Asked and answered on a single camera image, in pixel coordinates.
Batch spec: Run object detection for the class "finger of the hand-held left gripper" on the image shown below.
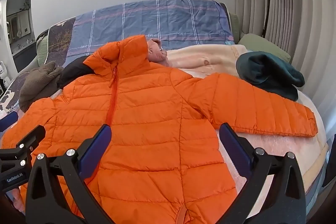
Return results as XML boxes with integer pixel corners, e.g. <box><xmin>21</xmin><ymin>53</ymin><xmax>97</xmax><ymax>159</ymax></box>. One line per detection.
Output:
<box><xmin>0</xmin><ymin>125</ymin><xmax>47</xmax><ymax>161</ymax></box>
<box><xmin>0</xmin><ymin>111</ymin><xmax>19</xmax><ymax>132</ymax></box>

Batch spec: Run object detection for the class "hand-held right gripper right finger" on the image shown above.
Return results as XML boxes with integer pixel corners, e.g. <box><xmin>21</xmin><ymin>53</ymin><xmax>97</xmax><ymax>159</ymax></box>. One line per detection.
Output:
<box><xmin>218</xmin><ymin>123</ymin><xmax>307</xmax><ymax>224</ymax></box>

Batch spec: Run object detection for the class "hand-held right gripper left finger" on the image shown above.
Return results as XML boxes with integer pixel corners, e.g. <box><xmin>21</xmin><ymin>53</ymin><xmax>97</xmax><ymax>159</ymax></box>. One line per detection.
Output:
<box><xmin>25</xmin><ymin>124</ymin><xmax>116</xmax><ymax>224</ymax></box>

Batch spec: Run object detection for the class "orange puffer jacket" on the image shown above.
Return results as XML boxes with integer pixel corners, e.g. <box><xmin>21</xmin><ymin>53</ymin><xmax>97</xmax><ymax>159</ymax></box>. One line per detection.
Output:
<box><xmin>0</xmin><ymin>35</ymin><xmax>319</xmax><ymax>224</ymax></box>

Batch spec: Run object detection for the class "white figurine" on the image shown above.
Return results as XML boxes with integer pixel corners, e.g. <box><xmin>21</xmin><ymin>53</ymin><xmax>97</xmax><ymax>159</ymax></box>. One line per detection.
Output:
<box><xmin>0</xmin><ymin>60</ymin><xmax>12</xmax><ymax>90</ymax></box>

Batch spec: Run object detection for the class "brown fleece garment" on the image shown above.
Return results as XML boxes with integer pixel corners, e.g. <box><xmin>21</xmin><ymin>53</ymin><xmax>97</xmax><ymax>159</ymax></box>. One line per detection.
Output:
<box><xmin>19</xmin><ymin>61</ymin><xmax>63</xmax><ymax>113</ymax></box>

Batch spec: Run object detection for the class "cream fleece blanket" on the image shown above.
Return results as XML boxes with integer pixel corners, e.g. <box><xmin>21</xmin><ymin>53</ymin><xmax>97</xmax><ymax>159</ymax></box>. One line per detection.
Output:
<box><xmin>10</xmin><ymin>44</ymin><xmax>330</xmax><ymax>224</ymax></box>

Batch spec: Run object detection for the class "dark green garment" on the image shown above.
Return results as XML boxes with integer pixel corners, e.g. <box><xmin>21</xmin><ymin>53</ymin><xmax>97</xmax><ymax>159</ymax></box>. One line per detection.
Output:
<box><xmin>236</xmin><ymin>52</ymin><xmax>305</xmax><ymax>102</ymax></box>

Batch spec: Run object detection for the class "black jacket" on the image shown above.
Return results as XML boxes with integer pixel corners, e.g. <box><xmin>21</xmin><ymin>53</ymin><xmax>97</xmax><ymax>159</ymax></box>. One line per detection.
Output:
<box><xmin>57</xmin><ymin>56</ymin><xmax>95</xmax><ymax>89</ymax></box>

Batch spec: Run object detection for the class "dark floral quilt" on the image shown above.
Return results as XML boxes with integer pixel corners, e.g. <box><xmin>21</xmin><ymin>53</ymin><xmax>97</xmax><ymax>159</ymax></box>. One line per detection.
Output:
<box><xmin>0</xmin><ymin>18</ymin><xmax>77</xmax><ymax>119</ymax></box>

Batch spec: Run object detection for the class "green pillow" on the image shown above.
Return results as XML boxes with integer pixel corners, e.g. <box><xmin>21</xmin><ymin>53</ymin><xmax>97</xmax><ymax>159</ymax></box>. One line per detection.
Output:
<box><xmin>238</xmin><ymin>33</ymin><xmax>292</xmax><ymax>63</ymax></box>

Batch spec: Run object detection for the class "pink jacket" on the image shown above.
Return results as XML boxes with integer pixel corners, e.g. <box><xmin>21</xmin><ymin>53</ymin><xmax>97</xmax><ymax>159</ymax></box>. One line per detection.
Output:
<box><xmin>146</xmin><ymin>39</ymin><xmax>174</xmax><ymax>68</ymax></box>

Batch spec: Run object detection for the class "blue plaid bed sheet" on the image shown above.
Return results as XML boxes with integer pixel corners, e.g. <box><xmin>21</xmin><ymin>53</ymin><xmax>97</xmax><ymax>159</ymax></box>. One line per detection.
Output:
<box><xmin>66</xmin><ymin>0</ymin><xmax>234</xmax><ymax>58</ymax></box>

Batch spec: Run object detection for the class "pleated grey curtain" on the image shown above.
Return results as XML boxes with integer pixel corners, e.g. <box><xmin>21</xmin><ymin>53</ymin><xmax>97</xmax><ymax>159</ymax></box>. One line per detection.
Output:
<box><xmin>234</xmin><ymin>0</ymin><xmax>336</xmax><ymax>98</ymax></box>

